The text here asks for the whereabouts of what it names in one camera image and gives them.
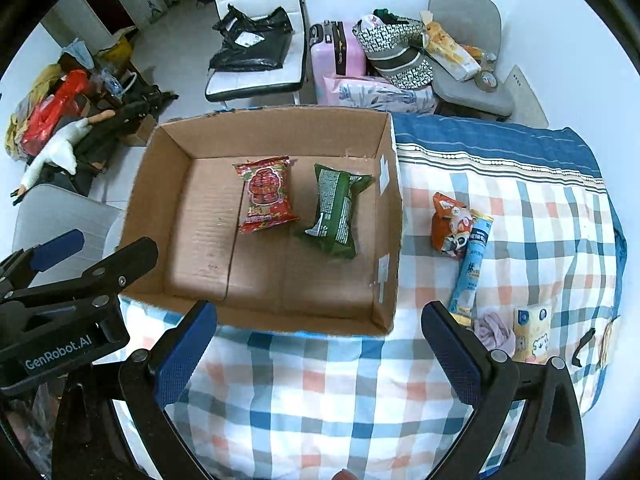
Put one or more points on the white goose plush toy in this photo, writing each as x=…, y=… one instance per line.
x=59, y=151

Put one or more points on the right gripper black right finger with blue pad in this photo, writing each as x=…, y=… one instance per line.
x=487, y=384

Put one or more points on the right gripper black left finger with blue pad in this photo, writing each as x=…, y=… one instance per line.
x=151, y=380

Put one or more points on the red snack packet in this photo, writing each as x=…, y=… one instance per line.
x=267, y=194

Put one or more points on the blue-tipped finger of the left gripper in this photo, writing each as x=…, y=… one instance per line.
x=22, y=266

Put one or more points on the yellow Vinda tissue pack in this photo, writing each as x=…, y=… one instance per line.
x=532, y=329

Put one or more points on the blue long snack tube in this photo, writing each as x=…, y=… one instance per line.
x=461, y=304

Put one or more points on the orange panda snack packet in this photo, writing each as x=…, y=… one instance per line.
x=452, y=224

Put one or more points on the black plastic bag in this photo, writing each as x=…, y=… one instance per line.
x=252, y=44

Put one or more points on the brown cardboard box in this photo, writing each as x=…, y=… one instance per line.
x=189, y=199

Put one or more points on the white leather chair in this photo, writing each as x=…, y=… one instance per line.
x=290, y=78

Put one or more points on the grey chair at left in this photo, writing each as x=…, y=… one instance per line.
x=48, y=211

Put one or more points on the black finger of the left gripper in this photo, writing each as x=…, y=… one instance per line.
x=109, y=276

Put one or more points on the tape roll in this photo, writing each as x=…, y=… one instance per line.
x=486, y=81

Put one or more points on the red plastic bag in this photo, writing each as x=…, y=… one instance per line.
x=49, y=111

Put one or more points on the mauve cloth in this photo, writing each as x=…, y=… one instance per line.
x=494, y=334

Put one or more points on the pink floral pillow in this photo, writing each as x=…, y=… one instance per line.
x=375, y=94

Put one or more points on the pink suitcase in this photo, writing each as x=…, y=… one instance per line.
x=334, y=51

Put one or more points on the yellow cloth pile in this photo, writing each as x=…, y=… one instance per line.
x=19, y=119

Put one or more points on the green snack packet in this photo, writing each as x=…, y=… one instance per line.
x=337, y=197

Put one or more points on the orange white snack bag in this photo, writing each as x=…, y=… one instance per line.
x=457, y=62

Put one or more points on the grey fabric chair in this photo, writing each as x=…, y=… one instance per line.
x=475, y=24

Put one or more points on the patterned tote bag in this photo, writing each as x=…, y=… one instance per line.
x=393, y=44

